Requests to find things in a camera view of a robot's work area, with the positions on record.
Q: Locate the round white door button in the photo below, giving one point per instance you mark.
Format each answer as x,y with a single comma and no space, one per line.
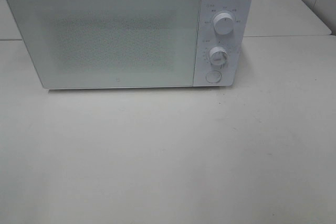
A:
213,77

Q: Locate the white timer knob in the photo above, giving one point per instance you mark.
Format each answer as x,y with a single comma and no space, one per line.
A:
218,56

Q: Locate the white microwave door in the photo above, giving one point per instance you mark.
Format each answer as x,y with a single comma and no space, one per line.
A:
77,44

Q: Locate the upper white power knob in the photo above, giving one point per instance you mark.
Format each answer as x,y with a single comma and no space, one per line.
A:
223,23

